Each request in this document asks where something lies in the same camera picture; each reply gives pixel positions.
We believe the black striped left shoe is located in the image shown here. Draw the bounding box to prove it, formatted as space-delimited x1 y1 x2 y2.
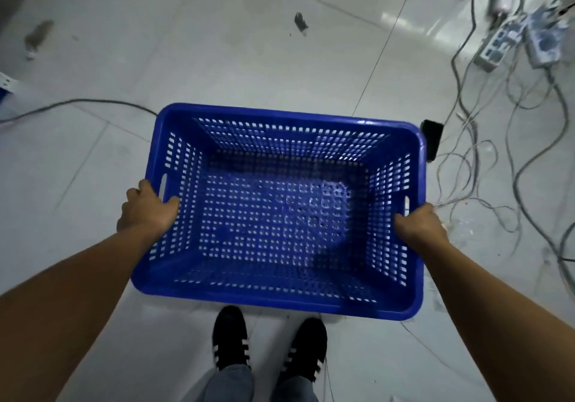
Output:
212 306 250 372

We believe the blue perforated plastic basket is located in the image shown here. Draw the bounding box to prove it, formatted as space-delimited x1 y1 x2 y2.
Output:
131 103 427 321

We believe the grey jeans right leg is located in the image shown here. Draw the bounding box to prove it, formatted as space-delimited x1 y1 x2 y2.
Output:
272 372 320 402

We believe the black rectangular device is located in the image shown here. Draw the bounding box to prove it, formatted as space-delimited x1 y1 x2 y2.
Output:
420 119 445 163

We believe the person's right hand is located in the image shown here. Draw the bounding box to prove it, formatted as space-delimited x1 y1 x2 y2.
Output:
394 203 450 251

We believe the white power strip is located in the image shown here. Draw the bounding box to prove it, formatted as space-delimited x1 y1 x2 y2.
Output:
473 16 527 73
525 4 564 69

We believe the black striped shoe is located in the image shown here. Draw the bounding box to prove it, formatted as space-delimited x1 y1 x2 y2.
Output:
279 317 328 384
212 306 250 372

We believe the grey jeans leg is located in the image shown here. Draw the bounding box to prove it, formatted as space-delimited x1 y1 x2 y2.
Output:
272 372 320 402
198 364 256 402

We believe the person's right forearm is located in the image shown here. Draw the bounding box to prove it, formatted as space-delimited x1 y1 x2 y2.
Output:
411 240 575 402

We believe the black striped right shoe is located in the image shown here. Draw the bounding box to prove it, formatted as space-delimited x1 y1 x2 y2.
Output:
279 317 328 384

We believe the grey jeans left leg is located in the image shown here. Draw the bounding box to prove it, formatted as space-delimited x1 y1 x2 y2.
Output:
198 364 256 402

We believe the white blue shelf corner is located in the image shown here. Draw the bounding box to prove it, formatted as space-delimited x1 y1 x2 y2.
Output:
0 73 19 101

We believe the person's left hand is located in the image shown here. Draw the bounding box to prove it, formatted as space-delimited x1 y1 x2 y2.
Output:
116 179 181 242

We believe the person's left forearm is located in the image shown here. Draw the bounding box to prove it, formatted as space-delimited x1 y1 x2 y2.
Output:
0 226 158 402

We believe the tangle of grey cables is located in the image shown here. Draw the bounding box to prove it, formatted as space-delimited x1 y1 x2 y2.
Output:
433 0 575 277

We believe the grey cable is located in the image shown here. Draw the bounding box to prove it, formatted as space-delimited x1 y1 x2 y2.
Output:
0 98 159 125

